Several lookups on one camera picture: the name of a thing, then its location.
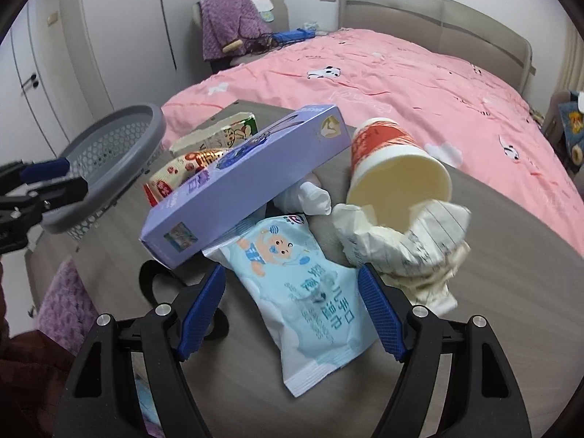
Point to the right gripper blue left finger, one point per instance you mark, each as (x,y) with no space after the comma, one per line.
(200,317)

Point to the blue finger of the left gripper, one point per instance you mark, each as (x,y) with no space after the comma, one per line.
(44,171)
(56,195)

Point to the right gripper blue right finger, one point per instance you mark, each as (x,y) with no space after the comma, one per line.
(383,304)

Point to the lined paper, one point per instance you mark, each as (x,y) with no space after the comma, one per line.
(421,260)

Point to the light blue wet wipes pack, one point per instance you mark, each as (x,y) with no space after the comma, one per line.
(310,305)

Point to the red beige snack wrapper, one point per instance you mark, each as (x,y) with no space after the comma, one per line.
(176,172)

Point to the white knotted tissue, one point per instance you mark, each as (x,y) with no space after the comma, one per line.
(305,198)

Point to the purple cardboard box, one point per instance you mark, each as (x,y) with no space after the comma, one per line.
(250,175)

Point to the red white paper cup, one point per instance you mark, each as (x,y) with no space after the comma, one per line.
(391,173)

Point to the torn green white carton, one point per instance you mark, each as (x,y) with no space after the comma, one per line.
(226,133)

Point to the grey perforated trash basket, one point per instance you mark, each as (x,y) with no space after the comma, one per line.
(110,156)

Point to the white door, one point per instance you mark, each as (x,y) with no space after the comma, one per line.
(47,82)

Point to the black rubber band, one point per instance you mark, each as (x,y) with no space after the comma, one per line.
(154,273)

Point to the purple fluffy rug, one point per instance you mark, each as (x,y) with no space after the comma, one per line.
(67,313)

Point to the white wardrobe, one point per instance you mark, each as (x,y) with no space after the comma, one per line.
(128,51)

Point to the grey chair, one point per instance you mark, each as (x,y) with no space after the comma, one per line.
(259,49)

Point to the pink bed duvet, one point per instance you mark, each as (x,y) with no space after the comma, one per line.
(461,113)

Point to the white wet wipes pack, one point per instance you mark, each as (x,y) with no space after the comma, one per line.
(265,8)

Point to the blue denim jacket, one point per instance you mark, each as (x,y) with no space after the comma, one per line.
(571,117)

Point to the blue box on nightstand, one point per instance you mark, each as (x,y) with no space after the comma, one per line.
(293,36)

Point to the grey upholstered headboard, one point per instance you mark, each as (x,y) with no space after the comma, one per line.
(446,27)

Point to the black door handle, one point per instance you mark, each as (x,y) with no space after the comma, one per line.
(32,81)

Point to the wooden roller handle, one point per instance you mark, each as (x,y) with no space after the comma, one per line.
(230,47)

